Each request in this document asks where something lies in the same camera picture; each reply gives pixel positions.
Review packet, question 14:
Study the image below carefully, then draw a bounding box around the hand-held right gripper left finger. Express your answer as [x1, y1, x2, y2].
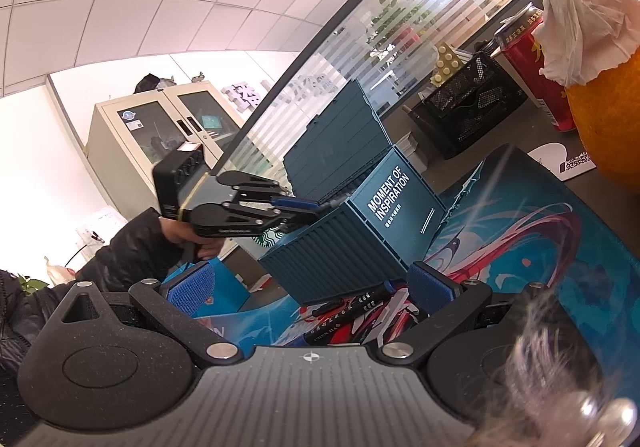
[50, 260, 244, 370]

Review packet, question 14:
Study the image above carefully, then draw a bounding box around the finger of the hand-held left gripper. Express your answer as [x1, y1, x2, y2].
[215, 170, 322, 209]
[225, 201, 322, 229]

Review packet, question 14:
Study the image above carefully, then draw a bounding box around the green potted plant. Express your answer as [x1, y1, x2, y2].
[16, 276, 52, 292]

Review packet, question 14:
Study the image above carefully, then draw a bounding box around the white paper bag green logo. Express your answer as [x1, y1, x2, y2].
[251, 221, 302, 249]

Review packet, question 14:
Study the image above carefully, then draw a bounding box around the teal container-shaped storage box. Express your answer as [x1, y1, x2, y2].
[259, 77, 447, 306]

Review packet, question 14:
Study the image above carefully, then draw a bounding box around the red drink can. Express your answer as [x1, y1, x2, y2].
[492, 2, 579, 134]

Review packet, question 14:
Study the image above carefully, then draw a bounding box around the person's left hand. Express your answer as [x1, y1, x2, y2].
[159, 218, 227, 264]

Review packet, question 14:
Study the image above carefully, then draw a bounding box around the blue paper bag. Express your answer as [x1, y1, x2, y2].
[160, 258, 252, 319]

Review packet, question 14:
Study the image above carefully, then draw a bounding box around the pink fuzzy tuft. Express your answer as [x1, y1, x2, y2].
[469, 287, 640, 447]

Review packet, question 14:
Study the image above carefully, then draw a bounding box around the crumpled white tissue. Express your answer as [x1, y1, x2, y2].
[537, 0, 637, 88]

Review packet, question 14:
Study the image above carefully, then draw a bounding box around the colourful printed desk mat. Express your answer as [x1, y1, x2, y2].
[190, 143, 640, 408]

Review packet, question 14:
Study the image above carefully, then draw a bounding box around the white printed card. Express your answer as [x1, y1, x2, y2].
[527, 142, 599, 183]

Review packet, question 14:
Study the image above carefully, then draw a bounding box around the orange fruit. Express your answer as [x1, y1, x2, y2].
[565, 49, 640, 188]

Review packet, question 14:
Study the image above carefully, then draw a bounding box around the person's left forearm black sleeve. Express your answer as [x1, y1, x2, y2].
[0, 207, 172, 378]

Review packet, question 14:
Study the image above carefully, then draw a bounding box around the black mesh basket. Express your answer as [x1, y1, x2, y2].
[407, 51, 529, 160]

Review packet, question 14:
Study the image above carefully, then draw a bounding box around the beige glass-door cabinet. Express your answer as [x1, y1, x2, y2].
[87, 79, 247, 200]

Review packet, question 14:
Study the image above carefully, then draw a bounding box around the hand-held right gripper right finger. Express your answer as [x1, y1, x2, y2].
[377, 261, 552, 369]

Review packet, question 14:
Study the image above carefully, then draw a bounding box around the yellow blister pack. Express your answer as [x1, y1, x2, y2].
[430, 42, 474, 88]

